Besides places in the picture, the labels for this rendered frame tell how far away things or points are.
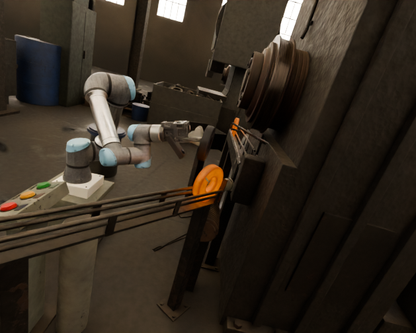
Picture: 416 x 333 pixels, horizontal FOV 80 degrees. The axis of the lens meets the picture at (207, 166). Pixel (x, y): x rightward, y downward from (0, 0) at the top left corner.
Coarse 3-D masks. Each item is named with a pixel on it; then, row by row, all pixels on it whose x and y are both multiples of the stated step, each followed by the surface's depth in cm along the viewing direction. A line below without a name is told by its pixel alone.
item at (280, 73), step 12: (276, 48) 112; (288, 48) 109; (276, 60) 105; (288, 60) 106; (276, 72) 106; (276, 84) 107; (264, 96) 111; (276, 96) 108; (264, 108) 112; (264, 120) 118
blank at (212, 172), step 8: (208, 168) 95; (216, 168) 97; (200, 176) 93; (208, 176) 95; (216, 176) 99; (200, 184) 93; (208, 184) 103; (216, 184) 102; (192, 192) 96; (200, 192) 95
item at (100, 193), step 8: (56, 176) 151; (104, 184) 157; (112, 184) 160; (96, 192) 146; (104, 192) 149; (64, 200) 132; (72, 200) 134; (80, 200) 135; (88, 200) 137; (96, 200) 139; (88, 208) 133
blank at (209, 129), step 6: (210, 126) 104; (204, 132) 101; (210, 132) 101; (204, 138) 100; (210, 138) 102; (204, 144) 100; (210, 144) 111; (198, 150) 101; (204, 150) 101; (198, 156) 103; (204, 156) 103
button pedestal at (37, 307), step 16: (48, 192) 82; (64, 192) 90; (16, 208) 73; (32, 208) 75; (48, 208) 81; (0, 224) 70; (32, 272) 88; (32, 288) 91; (32, 304) 94; (48, 304) 110; (32, 320) 98; (48, 320) 104
